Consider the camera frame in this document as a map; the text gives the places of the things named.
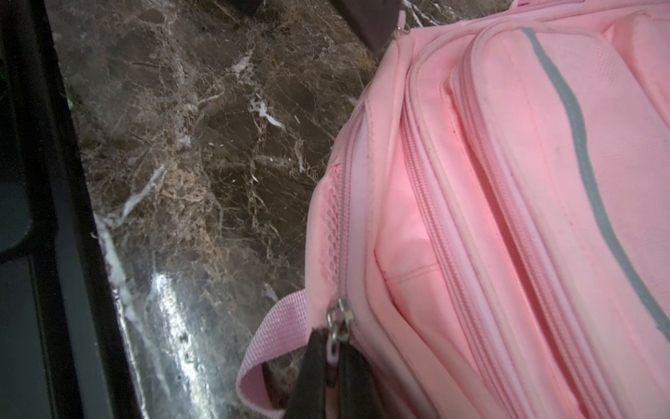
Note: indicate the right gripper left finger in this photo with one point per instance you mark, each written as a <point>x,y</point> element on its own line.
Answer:
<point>308,399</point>

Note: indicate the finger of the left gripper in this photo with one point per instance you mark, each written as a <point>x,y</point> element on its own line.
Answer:
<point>372,21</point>

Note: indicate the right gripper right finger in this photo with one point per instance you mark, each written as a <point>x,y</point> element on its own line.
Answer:
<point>357,395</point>

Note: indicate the pink backpack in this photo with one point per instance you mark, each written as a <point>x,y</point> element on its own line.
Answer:
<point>492,231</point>

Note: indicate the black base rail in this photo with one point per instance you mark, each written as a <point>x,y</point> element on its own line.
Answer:
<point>62,354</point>

